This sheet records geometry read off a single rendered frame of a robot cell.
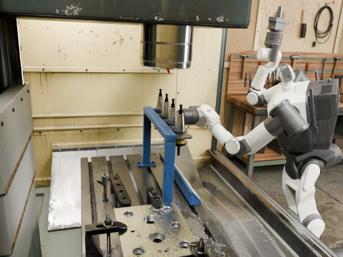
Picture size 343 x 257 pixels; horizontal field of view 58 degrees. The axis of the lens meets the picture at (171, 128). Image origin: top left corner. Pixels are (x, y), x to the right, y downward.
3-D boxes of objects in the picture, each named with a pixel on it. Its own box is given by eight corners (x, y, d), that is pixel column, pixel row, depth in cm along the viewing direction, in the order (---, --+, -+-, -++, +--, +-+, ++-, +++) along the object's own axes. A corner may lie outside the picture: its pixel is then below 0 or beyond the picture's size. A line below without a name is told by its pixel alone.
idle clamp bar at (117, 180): (118, 186, 145) (118, 173, 143) (133, 217, 122) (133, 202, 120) (108, 188, 144) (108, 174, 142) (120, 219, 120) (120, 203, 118)
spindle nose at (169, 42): (132, 63, 99) (133, 24, 95) (178, 63, 105) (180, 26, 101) (149, 69, 85) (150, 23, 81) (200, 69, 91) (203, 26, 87)
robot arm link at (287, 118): (285, 138, 139) (309, 121, 131) (277, 144, 133) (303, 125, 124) (268, 118, 142) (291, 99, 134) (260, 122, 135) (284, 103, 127)
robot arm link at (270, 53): (276, 41, 177) (272, 61, 180) (259, 38, 175) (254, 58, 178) (286, 42, 166) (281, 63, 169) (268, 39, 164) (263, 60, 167)
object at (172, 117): (166, 120, 138) (166, 105, 136) (175, 120, 139) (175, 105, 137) (169, 123, 134) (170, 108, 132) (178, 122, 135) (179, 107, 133)
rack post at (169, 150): (176, 202, 133) (180, 137, 125) (180, 209, 129) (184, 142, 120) (153, 205, 131) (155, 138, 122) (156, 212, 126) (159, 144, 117)
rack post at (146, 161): (153, 162, 174) (155, 110, 165) (156, 166, 169) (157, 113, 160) (136, 163, 171) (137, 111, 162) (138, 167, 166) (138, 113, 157)
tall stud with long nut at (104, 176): (108, 199, 134) (107, 171, 130) (108, 202, 131) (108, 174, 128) (101, 199, 133) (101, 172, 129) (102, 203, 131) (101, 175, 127)
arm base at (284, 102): (291, 139, 140) (313, 124, 135) (285, 143, 129) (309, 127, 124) (269, 113, 143) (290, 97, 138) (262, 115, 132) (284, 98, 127)
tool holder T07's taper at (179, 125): (173, 127, 128) (174, 111, 126) (184, 127, 129) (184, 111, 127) (175, 130, 124) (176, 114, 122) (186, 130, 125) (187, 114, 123)
